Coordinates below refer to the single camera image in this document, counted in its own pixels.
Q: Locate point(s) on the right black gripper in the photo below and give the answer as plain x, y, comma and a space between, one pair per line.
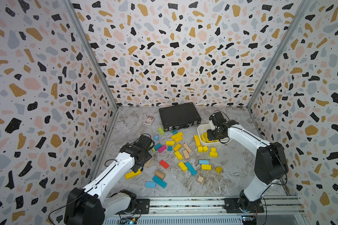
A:
210, 137

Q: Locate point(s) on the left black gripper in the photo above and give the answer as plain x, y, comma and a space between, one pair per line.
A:
148, 156

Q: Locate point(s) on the long yellow block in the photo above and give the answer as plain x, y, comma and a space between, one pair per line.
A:
132, 174
197, 140
205, 138

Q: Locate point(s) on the white plastic bin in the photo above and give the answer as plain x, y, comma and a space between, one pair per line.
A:
202, 134

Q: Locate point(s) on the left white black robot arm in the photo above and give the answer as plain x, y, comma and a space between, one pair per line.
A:
91, 205

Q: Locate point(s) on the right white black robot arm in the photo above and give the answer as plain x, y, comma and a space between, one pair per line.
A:
270, 161

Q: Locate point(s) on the natural wood long block left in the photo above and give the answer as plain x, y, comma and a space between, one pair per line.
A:
147, 164

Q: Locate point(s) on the yellow block right cluster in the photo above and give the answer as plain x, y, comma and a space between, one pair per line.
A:
213, 154

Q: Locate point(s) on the magenta block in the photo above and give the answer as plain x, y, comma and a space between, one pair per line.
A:
162, 148

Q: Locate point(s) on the red block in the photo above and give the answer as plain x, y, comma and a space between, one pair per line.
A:
164, 164

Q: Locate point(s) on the green block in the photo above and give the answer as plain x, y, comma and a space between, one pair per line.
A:
161, 131

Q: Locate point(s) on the small card box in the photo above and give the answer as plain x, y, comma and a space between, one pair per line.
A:
149, 120

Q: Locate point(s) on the natural wood block front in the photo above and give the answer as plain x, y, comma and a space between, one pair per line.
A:
160, 174

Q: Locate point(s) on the light blue cylinder block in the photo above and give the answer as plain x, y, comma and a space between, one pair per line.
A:
204, 162

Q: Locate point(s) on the natural wood block slanted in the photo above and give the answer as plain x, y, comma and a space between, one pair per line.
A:
187, 148

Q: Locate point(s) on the yellow triangle block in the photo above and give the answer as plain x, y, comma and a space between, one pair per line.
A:
219, 169

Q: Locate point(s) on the small light blue block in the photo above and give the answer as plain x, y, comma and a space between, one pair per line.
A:
150, 184

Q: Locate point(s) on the yellow block near cylinder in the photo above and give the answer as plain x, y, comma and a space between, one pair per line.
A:
206, 167

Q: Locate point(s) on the large yellow block top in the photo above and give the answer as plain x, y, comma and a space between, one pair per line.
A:
173, 137

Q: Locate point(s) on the natural wood block centre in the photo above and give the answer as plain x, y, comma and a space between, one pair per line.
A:
186, 155

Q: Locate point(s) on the teal long block front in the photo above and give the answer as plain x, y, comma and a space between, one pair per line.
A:
159, 181

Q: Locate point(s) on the black briefcase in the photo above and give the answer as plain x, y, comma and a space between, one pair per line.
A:
179, 117

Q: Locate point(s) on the yellow block beside teal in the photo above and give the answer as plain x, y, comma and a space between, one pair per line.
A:
183, 166

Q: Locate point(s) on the teal slanted block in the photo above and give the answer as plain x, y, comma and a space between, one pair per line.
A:
191, 168

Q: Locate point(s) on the small natural wood cube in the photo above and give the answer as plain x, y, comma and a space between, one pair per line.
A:
200, 180

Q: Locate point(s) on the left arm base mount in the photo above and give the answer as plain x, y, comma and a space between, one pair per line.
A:
140, 206

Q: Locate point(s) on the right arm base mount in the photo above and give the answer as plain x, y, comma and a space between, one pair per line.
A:
242, 205

